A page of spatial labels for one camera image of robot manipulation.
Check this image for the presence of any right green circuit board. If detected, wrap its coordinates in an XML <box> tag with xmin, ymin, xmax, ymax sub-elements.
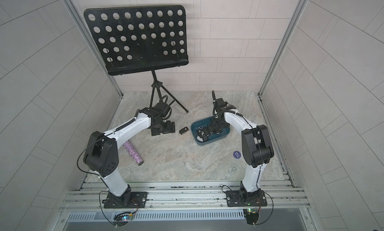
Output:
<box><xmin>243</xmin><ymin>208</ymin><xmax>260</xmax><ymax>226</ymax></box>

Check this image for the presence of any black Bentley key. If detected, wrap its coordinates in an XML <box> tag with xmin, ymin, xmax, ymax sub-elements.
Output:
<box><xmin>197</xmin><ymin>127</ymin><xmax>211</xmax><ymax>143</ymax></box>

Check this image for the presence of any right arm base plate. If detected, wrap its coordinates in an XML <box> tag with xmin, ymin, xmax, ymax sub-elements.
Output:
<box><xmin>225</xmin><ymin>189</ymin><xmax>268</xmax><ymax>207</ymax></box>

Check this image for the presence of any teal plastic storage box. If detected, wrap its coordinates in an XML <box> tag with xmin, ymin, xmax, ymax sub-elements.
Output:
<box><xmin>191</xmin><ymin>117</ymin><xmax>231</xmax><ymax>146</ymax></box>

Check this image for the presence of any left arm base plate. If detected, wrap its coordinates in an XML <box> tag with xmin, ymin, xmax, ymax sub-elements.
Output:
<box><xmin>102</xmin><ymin>192</ymin><xmax>149</xmax><ymax>209</ymax></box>

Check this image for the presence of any left green circuit board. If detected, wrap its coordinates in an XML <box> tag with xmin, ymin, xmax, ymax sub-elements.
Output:
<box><xmin>113</xmin><ymin>212</ymin><xmax>136</xmax><ymax>227</ymax></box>

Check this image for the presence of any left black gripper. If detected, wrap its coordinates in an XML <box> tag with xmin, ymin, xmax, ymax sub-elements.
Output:
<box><xmin>153</xmin><ymin>119</ymin><xmax>178</xmax><ymax>136</ymax></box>

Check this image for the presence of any black perforated music stand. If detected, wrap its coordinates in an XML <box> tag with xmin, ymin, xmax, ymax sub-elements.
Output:
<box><xmin>83</xmin><ymin>5</ymin><xmax>190</xmax><ymax>113</ymax></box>

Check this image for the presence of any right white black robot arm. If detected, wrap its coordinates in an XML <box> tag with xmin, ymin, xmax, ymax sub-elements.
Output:
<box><xmin>212</xmin><ymin>91</ymin><xmax>274</xmax><ymax>203</ymax></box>

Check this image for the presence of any black VW key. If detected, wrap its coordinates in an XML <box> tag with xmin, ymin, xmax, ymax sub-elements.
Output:
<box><xmin>179</xmin><ymin>127</ymin><xmax>189</xmax><ymax>135</ymax></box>

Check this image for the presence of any purple glitter cylinder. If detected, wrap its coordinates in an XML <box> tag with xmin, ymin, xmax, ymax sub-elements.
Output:
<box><xmin>123</xmin><ymin>141</ymin><xmax>144</xmax><ymax>166</ymax></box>

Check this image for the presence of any purple round sticker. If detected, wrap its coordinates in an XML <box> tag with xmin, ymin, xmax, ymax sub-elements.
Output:
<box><xmin>233</xmin><ymin>151</ymin><xmax>242</xmax><ymax>159</ymax></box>

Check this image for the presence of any green circuit board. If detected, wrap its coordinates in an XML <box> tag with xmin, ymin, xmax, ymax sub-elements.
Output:
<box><xmin>113</xmin><ymin>212</ymin><xmax>136</xmax><ymax>227</ymax></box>
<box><xmin>243</xmin><ymin>208</ymin><xmax>260</xmax><ymax>226</ymax></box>

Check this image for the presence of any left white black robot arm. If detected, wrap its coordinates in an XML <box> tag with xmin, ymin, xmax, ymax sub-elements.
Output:
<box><xmin>83</xmin><ymin>95</ymin><xmax>176</xmax><ymax>202</ymax></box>

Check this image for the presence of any aluminium mounting rail frame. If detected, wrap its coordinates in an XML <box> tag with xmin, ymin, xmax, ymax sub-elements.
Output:
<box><xmin>53</xmin><ymin>176</ymin><xmax>318</xmax><ymax>231</ymax></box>

